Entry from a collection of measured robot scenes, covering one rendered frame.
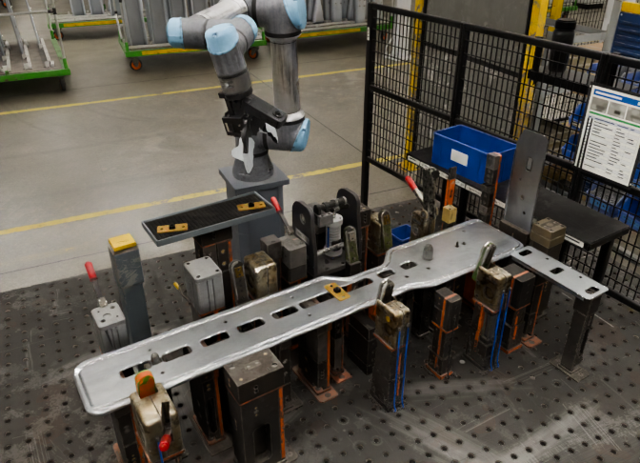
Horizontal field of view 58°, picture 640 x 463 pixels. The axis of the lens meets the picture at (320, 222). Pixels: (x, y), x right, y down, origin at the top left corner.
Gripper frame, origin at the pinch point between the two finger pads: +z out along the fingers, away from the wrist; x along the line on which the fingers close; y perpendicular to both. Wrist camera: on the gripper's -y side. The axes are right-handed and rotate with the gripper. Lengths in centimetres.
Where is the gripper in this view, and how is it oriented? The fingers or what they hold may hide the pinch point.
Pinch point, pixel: (266, 158)
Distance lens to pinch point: 156.0
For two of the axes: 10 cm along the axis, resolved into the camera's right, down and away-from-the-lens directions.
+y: -8.8, -1.2, 4.7
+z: 2.1, 7.8, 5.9
